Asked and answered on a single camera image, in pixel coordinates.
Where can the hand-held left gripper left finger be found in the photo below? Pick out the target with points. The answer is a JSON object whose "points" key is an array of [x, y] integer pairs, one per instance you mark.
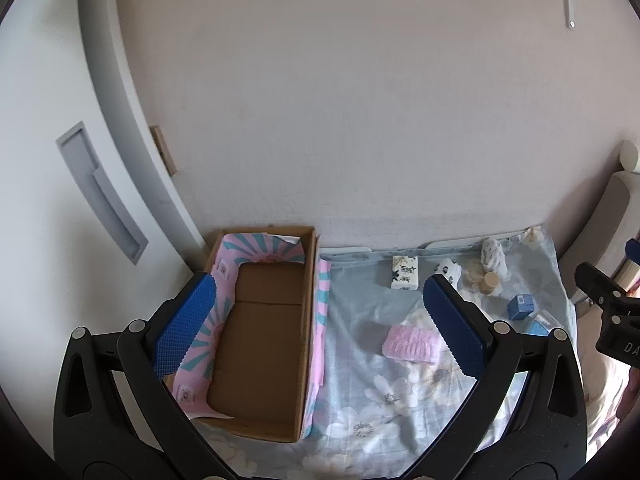
{"points": [[185, 327]]}

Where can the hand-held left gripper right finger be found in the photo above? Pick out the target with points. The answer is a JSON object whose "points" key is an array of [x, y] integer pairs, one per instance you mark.
{"points": [[452, 327]]}

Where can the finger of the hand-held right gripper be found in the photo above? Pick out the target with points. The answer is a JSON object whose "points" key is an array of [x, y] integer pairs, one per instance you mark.
{"points": [[633, 251], [597, 280]]}

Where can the pink fuzzy cloth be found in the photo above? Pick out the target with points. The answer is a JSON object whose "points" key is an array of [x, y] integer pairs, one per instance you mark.
{"points": [[412, 344]]}

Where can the small beige cylinder jar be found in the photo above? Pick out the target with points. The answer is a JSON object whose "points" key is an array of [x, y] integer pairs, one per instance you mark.
{"points": [[490, 282]]}

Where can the white black patterned sock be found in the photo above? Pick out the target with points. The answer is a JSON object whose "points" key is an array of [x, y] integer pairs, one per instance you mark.
{"points": [[448, 269]]}

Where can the light blue white carton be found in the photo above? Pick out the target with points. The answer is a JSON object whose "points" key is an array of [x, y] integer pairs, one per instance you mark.
{"points": [[541, 326]]}

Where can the white floral tissue pack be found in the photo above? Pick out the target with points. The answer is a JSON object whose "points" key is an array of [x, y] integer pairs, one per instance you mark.
{"points": [[405, 271]]}

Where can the brown cardboard box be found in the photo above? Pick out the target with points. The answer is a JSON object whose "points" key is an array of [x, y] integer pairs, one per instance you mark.
{"points": [[265, 340]]}

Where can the pink teal paper lining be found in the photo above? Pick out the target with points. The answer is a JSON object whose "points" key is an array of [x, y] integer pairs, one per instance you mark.
{"points": [[207, 360]]}

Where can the beige padded headboard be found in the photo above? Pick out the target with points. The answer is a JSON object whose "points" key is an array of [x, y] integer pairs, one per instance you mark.
{"points": [[607, 220]]}

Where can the small dark blue box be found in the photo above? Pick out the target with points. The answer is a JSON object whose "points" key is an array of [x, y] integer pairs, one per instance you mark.
{"points": [[520, 306]]}

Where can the white dotted rolled sock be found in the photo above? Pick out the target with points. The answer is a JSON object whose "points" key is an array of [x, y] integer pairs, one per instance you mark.
{"points": [[495, 256]]}

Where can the floral bed sheet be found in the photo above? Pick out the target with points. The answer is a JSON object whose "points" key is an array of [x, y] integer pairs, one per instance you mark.
{"points": [[380, 410]]}

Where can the white sliding door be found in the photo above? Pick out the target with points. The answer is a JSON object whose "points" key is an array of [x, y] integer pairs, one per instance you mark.
{"points": [[45, 160]]}

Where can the white door frame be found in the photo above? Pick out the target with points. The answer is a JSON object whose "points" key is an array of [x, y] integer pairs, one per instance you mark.
{"points": [[130, 125]]}

